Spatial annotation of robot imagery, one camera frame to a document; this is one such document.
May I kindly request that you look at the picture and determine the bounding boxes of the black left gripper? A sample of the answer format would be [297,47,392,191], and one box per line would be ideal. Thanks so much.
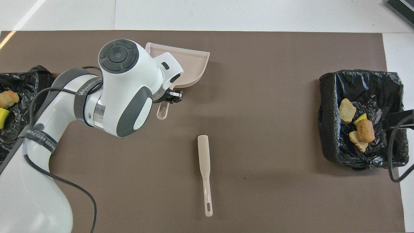
[155,90,184,105]

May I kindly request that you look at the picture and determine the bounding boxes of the beige plastic dustpan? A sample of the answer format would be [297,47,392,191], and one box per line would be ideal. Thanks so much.
[145,42,210,120]

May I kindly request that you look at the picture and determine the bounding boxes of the brown oval bun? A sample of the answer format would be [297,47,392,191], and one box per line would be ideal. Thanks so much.
[356,119,376,144]

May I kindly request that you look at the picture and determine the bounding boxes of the green and yellow sponge piece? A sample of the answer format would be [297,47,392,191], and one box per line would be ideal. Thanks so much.
[353,113,368,126]

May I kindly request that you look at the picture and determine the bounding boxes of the small orange croissant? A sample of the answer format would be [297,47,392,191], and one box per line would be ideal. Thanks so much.
[349,131,369,153]

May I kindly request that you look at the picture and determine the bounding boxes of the striped puff pastry bread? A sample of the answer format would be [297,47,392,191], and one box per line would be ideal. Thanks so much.
[339,98,357,124]

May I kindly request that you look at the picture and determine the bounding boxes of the beige brush with black bristles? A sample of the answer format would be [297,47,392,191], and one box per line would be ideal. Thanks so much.
[197,135,214,217]

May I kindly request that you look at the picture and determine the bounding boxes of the black bag lined trash bin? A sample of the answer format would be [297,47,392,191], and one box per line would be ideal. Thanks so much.
[0,65,56,164]
[319,69,409,170]

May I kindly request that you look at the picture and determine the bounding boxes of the brown table mat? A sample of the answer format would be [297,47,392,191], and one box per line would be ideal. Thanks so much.
[0,31,405,233]

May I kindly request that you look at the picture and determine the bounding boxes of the dark grey ribbed device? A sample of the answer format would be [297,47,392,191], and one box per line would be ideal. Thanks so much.
[386,0,414,28]

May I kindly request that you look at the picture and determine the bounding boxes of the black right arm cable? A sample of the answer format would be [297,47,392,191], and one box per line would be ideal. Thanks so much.
[388,114,414,183]

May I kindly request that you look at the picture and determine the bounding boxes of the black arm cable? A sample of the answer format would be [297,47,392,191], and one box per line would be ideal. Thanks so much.
[23,66,104,233]
[388,114,414,183]

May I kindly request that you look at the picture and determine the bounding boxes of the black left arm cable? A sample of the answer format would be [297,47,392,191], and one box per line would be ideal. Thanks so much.
[23,66,104,233]

